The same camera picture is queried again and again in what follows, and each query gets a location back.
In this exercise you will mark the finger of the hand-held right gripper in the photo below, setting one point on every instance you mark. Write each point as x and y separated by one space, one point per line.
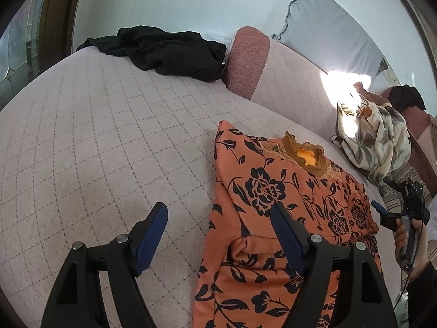
378 207
391 183

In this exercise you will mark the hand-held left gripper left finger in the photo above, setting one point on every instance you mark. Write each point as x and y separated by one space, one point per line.
147 239

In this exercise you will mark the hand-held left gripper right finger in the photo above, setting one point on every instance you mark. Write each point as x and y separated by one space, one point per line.
290 242

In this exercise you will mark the orange floral top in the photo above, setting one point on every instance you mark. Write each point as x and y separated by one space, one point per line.
273 184

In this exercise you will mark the person's right hand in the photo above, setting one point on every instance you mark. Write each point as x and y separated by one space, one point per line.
399 237

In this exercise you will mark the striped floral pillow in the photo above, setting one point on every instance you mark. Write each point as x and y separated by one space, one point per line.
392 198

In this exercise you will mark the cream floral cloth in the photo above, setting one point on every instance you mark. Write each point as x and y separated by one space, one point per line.
375 136

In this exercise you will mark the small black cloth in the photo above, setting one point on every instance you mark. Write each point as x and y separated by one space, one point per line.
408 95

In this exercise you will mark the person's dark clothing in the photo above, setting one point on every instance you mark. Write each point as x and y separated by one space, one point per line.
423 293

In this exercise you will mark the pink bolster with red end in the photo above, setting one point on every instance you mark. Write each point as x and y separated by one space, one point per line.
273 75

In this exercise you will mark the grey pillow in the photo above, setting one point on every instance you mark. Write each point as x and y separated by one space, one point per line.
327 30

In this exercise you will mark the black garment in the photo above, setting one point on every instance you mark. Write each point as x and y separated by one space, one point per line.
164 53

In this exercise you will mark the wooden door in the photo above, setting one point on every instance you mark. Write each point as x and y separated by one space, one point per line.
30 30

